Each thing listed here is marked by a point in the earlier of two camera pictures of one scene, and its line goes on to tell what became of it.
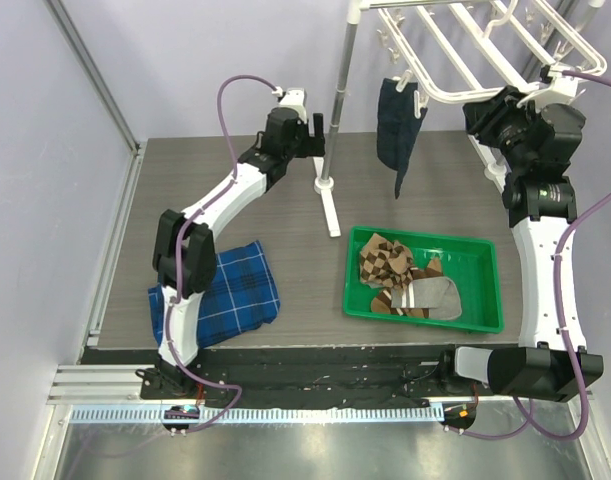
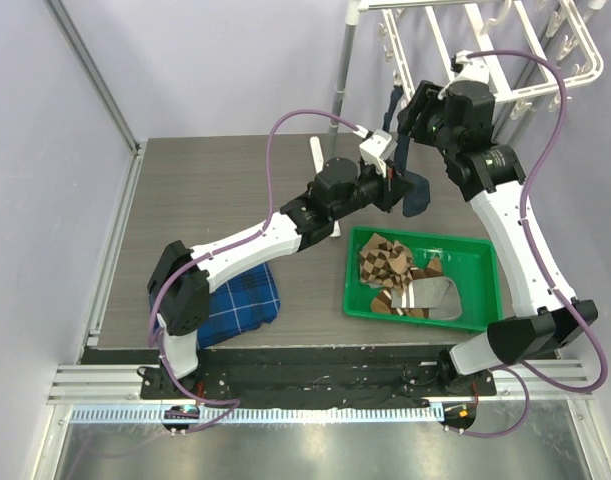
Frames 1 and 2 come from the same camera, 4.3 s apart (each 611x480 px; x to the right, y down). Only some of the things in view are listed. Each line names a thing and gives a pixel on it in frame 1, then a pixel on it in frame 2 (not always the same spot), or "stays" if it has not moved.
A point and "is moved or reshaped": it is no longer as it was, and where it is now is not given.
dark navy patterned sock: [393, 106] is moved or reshaped
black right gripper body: [485, 116] -> [415, 114]
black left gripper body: [303, 145] -> [371, 189]
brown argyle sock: [398, 273] stays
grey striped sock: [438, 294] stays
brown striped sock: [382, 303] stays
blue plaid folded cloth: [242, 298] stays
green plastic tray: [475, 263] stays
